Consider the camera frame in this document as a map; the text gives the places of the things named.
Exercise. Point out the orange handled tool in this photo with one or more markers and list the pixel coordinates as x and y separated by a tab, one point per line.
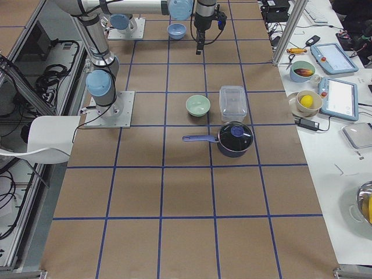
296	50

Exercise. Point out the beige bowl with lemon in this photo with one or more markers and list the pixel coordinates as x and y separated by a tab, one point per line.
317	102

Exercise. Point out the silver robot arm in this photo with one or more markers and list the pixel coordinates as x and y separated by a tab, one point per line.
86	17
203	13

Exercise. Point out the clear plastic food container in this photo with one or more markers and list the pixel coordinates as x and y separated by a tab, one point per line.
232	102

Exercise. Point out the aluminium frame post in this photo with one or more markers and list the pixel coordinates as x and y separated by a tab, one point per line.
296	13

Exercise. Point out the far blue teach pendant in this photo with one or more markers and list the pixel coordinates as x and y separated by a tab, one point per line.
332	58

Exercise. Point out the black power adapter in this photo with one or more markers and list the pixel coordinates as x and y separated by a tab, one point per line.
307	124

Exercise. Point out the steel mixing bowl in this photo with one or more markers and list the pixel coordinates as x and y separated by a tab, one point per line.
360	211

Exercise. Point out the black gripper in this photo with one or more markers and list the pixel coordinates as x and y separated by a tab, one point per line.
201	23

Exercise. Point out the blue saucepan with lid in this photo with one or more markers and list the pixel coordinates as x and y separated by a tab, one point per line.
233	139

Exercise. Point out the green bowl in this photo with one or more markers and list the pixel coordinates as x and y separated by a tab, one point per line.
197	105

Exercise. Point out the white chair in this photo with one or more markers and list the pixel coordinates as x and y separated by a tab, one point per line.
50	140

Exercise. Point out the yellow lemon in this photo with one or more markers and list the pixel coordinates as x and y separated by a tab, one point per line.
306	101

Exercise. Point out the blue bowl with fruit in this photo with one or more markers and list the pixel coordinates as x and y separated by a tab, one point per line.
301	71

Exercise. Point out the blue teach pendant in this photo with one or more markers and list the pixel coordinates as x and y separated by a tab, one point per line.
332	58
340	99

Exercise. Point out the near blue teach pendant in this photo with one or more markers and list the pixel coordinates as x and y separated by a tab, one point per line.
340	99

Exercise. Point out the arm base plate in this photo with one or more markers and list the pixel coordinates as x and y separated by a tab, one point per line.
124	28
118	115

